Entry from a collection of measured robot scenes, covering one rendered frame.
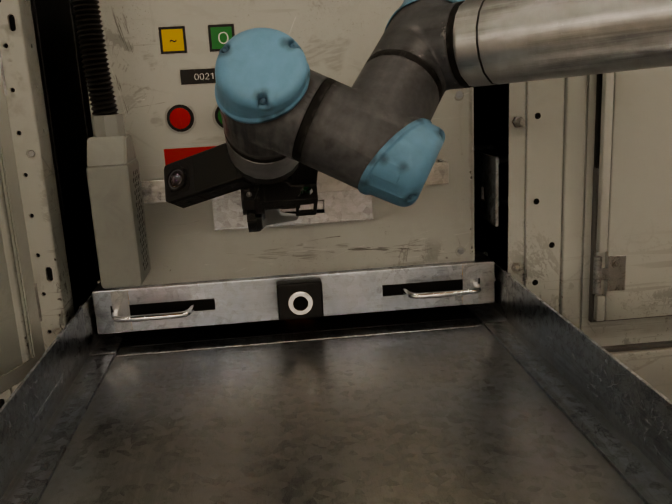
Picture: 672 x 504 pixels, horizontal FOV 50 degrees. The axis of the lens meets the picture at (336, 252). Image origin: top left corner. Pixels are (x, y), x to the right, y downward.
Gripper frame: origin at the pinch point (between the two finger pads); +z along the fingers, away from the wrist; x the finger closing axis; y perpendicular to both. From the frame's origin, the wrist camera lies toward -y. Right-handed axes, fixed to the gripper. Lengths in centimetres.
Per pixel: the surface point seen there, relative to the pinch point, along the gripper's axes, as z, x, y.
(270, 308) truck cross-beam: 10.6, -9.6, 1.1
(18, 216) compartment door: -0.7, 1.6, -28.1
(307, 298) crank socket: 7.3, -9.4, 6.1
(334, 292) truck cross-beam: 9.8, -8.3, 9.9
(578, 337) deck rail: -13.0, -20.3, 32.7
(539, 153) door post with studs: -1.6, 5.2, 36.9
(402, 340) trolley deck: 6.9, -16.0, 17.8
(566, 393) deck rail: -10.7, -25.7, 31.3
